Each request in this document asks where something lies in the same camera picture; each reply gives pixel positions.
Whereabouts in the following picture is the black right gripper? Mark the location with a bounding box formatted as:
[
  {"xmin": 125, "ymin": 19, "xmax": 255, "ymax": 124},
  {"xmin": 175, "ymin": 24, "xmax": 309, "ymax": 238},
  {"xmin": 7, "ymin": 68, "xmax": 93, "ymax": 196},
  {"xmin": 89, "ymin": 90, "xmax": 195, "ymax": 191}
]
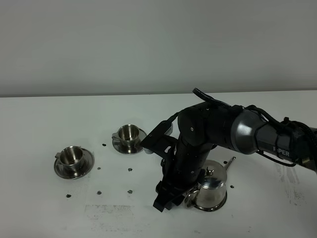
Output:
[{"xmin": 153, "ymin": 137, "xmax": 213, "ymax": 212}]

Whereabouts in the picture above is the stainless steel teapot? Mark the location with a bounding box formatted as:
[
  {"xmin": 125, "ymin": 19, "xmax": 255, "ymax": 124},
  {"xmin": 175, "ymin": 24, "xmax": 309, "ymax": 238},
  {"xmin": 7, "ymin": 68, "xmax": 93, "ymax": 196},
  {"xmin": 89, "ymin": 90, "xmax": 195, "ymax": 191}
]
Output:
[{"xmin": 183, "ymin": 157, "xmax": 236, "ymax": 212}]

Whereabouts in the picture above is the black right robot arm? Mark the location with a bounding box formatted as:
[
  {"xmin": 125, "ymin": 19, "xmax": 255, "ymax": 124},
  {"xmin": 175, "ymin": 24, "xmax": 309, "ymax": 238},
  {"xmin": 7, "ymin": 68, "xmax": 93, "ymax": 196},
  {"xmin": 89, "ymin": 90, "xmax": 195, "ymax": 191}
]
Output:
[{"xmin": 143, "ymin": 89, "xmax": 317, "ymax": 211}]

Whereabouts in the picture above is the steel teapot saucer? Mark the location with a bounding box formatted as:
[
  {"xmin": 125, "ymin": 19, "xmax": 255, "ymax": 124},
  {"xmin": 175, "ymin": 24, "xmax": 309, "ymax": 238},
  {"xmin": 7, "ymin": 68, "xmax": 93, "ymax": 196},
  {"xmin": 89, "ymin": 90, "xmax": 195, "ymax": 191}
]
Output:
[{"xmin": 193, "ymin": 196, "xmax": 227, "ymax": 212}]

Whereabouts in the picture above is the steel saucer far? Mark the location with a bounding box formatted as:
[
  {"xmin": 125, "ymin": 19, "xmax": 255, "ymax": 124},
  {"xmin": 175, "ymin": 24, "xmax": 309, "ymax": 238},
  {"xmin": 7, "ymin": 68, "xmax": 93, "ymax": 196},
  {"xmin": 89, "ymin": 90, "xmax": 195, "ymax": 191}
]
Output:
[{"xmin": 112, "ymin": 129, "xmax": 147, "ymax": 154}]

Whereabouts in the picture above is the steel teacup far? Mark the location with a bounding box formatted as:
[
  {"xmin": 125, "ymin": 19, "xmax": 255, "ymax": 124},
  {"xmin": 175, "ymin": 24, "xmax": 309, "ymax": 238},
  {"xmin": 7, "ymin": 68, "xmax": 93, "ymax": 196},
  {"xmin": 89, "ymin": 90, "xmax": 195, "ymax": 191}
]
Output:
[{"xmin": 112, "ymin": 124, "xmax": 140, "ymax": 146}]

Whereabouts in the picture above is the steel teacup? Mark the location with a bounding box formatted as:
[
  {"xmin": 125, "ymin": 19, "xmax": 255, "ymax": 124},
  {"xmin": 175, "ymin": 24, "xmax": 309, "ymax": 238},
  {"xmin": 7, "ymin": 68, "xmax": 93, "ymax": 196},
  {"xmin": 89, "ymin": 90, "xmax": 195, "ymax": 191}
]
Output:
[
  {"xmin": 55, "ymin": 146, "xmax": 84, "ymax": 171},
  {"xmin": 112, "ymin": 124, "xmax": 140, "ymax": 146}
]

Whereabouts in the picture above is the steel saucer near left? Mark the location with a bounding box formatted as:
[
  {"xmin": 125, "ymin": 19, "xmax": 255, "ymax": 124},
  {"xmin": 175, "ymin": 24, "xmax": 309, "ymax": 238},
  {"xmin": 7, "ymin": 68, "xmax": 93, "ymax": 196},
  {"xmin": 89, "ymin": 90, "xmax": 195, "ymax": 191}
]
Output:
[{"xmin": 54, "ymin": 147, "xmax": 95, "ymax": 179}]

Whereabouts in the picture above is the steel teacup near left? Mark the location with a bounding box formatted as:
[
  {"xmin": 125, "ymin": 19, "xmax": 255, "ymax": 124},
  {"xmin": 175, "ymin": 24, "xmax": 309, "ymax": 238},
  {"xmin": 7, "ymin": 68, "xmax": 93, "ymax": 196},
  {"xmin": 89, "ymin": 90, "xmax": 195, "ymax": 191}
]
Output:
[{"xmin": 55, "ymin": 146, "xmax": 84, "ymax": 171}]

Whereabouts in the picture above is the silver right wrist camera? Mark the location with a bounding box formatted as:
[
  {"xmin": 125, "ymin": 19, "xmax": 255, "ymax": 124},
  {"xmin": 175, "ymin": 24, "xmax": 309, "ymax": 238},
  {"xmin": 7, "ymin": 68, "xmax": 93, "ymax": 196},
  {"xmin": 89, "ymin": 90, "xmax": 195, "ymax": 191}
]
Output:
[{"xmin": 140, "ymin": 119, "xmax": 179, "ymax": 155}]

